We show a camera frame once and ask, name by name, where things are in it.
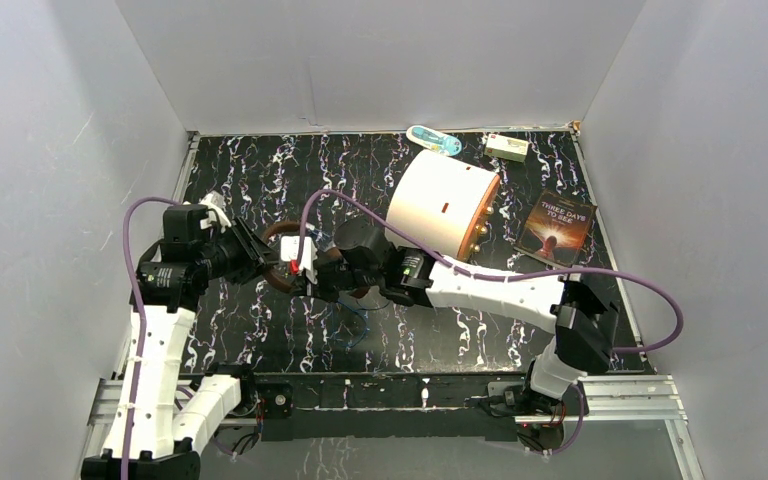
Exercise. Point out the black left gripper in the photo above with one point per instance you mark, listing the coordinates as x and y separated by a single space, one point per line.
249 246

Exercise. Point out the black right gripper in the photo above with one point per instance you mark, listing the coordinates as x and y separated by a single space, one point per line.
320 285

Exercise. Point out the brown silver headphones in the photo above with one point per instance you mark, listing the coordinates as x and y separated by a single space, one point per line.
281 281

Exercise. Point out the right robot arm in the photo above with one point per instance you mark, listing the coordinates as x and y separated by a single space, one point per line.
410 273

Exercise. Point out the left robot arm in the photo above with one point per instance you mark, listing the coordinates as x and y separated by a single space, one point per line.
150 438

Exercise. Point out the white cylindrical drum box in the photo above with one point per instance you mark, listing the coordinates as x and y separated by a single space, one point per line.
444 203

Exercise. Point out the blue white blister pack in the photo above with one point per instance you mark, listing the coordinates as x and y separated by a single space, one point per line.
433 140

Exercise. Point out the small white green box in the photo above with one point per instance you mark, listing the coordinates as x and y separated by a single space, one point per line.
506 148

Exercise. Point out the dark book three days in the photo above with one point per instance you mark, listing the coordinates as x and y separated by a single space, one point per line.
556 228

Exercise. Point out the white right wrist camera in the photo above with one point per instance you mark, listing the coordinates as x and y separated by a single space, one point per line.
299 253

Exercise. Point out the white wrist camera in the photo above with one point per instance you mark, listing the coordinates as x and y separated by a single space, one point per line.
299 253
215 204

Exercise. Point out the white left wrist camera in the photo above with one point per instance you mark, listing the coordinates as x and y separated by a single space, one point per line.
215 204

